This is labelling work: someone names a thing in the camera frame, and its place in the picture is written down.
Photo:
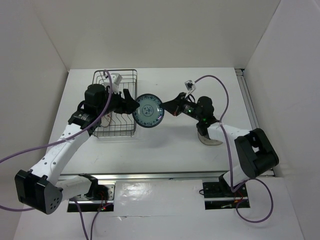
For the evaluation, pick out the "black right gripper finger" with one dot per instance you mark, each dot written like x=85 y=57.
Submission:
x=171 y=105
x=178 y=111

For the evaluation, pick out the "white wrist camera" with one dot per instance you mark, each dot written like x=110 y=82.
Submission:
x=190 y=86
x=116 y=79

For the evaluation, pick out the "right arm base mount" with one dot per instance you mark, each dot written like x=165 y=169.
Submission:
x=218 y=198

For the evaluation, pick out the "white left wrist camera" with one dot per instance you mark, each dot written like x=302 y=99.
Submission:
x=116 y=79

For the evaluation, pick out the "orange sunburst plate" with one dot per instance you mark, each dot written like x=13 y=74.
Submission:
x=106 y=120

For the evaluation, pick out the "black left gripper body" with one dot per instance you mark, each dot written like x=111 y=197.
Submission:
x=116 y=104

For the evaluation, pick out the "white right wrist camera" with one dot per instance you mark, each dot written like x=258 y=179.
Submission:
x=190 y=86

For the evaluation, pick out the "small beige speckled dish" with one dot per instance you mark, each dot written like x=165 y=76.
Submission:
x=207 y=141

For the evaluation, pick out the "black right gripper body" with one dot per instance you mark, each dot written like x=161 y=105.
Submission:
x=189 y=108

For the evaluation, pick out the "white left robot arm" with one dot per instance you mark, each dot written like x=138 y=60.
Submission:
x=39 y=187

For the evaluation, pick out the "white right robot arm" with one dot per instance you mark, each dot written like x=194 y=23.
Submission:
x=235 y=177

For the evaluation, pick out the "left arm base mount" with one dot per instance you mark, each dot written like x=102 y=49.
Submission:
x=104 y=199

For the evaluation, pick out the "small blue patterned plate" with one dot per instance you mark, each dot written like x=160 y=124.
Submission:
x=149 y=114

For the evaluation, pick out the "aluminium side rail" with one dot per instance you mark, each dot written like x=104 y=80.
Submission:
x=252 y=117

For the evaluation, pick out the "aluminium front rail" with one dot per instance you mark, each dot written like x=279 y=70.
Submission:
x=148 y=176

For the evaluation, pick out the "metal wire dish rack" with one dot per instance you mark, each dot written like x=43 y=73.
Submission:
x=122 y=125

